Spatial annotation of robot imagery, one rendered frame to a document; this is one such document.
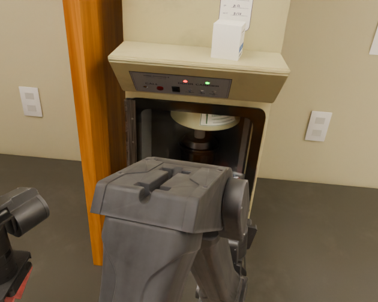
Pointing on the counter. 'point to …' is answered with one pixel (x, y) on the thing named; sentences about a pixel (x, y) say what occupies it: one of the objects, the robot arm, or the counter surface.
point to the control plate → (176, 80)
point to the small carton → (228, 39)
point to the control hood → (203, 68)
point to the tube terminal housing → (203, 36)
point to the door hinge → (126, 127)
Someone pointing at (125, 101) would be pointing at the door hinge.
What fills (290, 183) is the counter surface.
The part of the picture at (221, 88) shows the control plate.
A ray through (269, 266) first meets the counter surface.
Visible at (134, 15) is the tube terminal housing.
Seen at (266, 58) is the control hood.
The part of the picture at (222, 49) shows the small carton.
